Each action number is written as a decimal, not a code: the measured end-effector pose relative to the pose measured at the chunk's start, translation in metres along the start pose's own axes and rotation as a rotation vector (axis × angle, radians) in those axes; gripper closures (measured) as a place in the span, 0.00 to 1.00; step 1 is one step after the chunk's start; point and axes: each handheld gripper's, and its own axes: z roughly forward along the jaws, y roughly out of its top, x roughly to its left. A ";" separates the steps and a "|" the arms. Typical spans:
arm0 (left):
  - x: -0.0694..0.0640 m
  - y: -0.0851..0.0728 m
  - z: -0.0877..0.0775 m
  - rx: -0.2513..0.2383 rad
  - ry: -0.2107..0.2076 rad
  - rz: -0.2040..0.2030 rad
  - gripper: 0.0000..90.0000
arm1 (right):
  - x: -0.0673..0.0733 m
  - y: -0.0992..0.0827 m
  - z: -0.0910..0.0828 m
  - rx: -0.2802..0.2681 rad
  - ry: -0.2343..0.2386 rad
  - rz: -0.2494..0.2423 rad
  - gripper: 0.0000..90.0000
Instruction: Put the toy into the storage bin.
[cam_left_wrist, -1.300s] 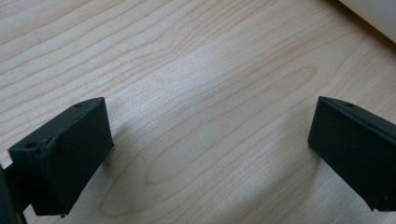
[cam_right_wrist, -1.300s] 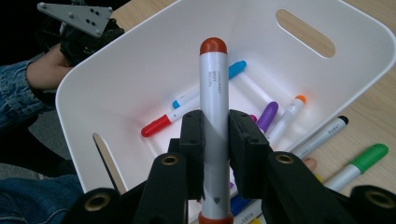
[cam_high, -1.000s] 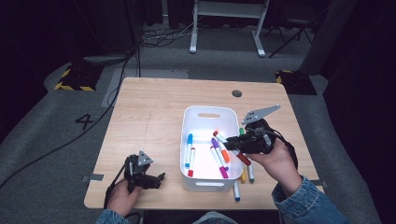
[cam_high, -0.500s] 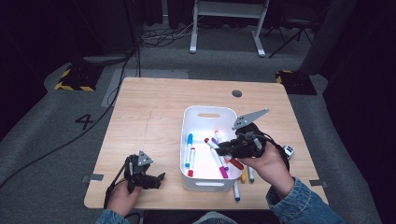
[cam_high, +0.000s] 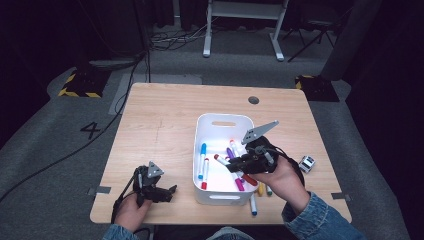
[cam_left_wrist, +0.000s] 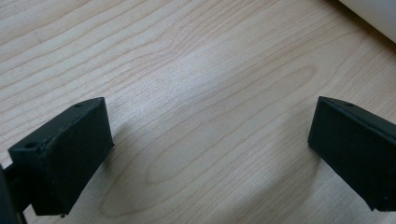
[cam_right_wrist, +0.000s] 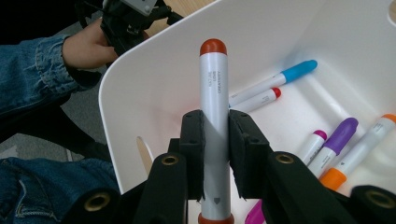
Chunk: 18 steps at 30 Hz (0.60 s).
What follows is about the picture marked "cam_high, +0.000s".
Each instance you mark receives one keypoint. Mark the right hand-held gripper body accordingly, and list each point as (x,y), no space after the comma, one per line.
(261,160)

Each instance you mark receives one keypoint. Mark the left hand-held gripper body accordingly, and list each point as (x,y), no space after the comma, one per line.
(145,187)

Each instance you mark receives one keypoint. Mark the purple marker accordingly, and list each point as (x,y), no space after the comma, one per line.
(230,152)

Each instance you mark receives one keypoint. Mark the orange marker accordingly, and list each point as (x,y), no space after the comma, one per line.
(234,146)

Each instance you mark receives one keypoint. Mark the magenta marker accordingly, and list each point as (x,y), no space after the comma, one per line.
(239,184)

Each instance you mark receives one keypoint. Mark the brown marker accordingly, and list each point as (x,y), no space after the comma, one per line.
(221,160)

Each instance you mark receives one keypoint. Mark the yellow marker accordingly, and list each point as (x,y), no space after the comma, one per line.
(261,189)

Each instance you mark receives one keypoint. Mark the dark green marker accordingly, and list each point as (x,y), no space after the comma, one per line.
(268,190)

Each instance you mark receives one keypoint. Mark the white plastic storage bin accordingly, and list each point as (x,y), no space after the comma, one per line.
(220,131)

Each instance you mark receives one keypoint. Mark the red marker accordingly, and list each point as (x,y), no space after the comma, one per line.
(204,184)

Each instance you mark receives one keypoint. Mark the light blue marker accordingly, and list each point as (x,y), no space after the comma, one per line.
(203,149)

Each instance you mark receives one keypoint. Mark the dark blue marker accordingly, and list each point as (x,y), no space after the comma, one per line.
(253,204)

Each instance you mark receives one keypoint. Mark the small black-white cube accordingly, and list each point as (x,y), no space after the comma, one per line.
(306,164)

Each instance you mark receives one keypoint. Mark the person's left hand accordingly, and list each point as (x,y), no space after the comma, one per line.
(130,213)

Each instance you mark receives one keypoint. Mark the person's right hand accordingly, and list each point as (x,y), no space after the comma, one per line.
(288,186)

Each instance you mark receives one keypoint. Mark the grey tape strip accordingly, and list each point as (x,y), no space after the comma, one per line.
(340,196)
(100,190)

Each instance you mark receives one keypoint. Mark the grey table grommet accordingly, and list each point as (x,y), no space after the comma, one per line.
(253,100)

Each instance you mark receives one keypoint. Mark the person's leg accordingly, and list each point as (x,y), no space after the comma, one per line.
(230,235)

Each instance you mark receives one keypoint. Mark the black yellow striped base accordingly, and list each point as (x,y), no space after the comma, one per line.
(316,88)
(83,83)

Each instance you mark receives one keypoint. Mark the grey flat stand base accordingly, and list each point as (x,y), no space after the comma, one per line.
(110,63)

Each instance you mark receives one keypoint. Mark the black tripod stand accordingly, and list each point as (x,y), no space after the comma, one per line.
(313,40)

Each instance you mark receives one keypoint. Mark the grey column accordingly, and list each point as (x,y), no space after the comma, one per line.
(350,40)

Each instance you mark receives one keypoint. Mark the black stand pole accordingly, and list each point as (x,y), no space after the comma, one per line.
(141,33)

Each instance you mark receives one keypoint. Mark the white desk frame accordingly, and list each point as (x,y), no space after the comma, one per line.
(207,33)

